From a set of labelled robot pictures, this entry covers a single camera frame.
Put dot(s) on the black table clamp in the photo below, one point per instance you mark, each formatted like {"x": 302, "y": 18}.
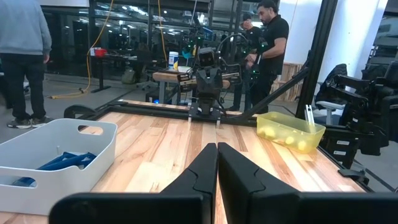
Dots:
{"x": 351, "y": 173}

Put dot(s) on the light grey plastic bin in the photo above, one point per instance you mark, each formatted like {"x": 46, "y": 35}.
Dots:
{"x": 37, "y": 199}

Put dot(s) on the red box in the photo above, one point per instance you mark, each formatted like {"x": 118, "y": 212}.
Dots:
{"x": 99, "y": 52}

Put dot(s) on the black office chair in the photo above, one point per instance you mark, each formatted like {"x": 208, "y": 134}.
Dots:
{"x": 334, "y": 77}

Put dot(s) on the white metal bracket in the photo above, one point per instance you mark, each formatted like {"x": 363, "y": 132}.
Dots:
{"x": 308, "y": 113}

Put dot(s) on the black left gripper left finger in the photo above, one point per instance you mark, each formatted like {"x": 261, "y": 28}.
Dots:
{"x": 174, "y": 205}

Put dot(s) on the black equipment rack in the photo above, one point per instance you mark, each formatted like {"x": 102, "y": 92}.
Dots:
{"x": 373, "y": 109}

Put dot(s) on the wooden crate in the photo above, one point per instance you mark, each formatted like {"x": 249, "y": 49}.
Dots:
{"x": 289, "y": 81}

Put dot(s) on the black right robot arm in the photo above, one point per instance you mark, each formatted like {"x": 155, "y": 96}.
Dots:
{"x": 209, "y": 112}

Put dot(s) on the blue disposable razor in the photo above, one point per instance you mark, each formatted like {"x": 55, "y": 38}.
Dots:
{"x": 81, "y": 157}
{"x": 59, "y": 164}

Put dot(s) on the white travel toothpaste tube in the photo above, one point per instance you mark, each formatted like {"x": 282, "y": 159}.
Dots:
{"x": 269, "y": 132}
{"x": 289, "y": 140}
{"x": 302, "y": 145}

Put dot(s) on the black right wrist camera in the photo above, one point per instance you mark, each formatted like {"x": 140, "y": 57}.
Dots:
{"x": 207, "y": 57}

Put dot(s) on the green bag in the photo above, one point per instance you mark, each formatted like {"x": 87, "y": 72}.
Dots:
{"x": 128, "y": 76}

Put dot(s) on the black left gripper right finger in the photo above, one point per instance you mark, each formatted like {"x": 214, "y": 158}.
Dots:
{"x": 264, "y": 205}

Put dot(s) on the black arched bracket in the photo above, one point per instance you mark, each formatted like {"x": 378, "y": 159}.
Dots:
{"x": 73, "y": 109}

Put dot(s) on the white wipes canister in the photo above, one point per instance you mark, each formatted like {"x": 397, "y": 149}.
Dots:
{"x": 173, "y": 62}

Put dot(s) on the yellow translucent plastic bin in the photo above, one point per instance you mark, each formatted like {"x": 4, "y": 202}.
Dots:
{"x": 280, "y": 123}

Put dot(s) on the black desk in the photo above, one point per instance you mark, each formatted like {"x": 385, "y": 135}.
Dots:
{"x": 101, "y": 74}

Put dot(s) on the person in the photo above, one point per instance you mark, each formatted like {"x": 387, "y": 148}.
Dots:
{"x": 21, "y": 31}
{"x": 275, "y": 34}
{"x": 252, "y": 32}

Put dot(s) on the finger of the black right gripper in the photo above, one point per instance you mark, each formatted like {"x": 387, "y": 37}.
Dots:
{"x": 216, "y": 81}
{"x": 203, "y": 81}

